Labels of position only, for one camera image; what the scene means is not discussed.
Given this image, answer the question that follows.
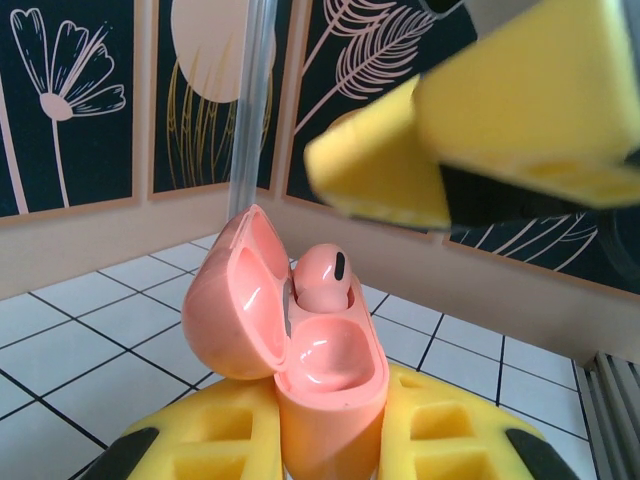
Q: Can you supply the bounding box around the clear vertical tube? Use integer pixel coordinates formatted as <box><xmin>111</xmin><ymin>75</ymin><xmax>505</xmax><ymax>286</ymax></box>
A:
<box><xmin>227</xmin><ymin>0</ymin><xmax>279</xmax><ymax>221</ymax></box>

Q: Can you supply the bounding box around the pink wireless earbud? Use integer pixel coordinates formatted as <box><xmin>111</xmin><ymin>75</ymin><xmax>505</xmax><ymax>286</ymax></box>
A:
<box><xmin>290</xmin><ymin>243</ymin><xmax>354</xmax><ymax>314</ymax></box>

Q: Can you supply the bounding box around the pink earbud charging case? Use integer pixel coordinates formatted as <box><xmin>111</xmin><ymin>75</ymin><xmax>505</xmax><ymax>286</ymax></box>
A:
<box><xmin>182</xmin><ymin>203</ymin><xmax>391</xmax><ymax>480</ymax></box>

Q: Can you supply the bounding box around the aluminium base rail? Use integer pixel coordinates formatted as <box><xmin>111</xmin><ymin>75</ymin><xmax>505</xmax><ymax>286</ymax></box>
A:
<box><xmin>573</xmin><ymin>349</ymin><xmax>640</xmax><ymax>480</ymax></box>

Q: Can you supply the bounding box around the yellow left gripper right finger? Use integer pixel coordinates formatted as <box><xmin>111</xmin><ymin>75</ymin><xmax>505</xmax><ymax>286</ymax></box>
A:
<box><xmin>377</xmin><ymin>363</ymin><xmax>589</xmax><ymax>480</ymax></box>

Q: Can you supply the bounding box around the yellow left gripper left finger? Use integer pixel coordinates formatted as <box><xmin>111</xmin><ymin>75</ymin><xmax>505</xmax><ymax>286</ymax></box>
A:
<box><xmin>94</xmin><ymin>377</ymin><xmax>290</xmax><ymax>480</ymax></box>

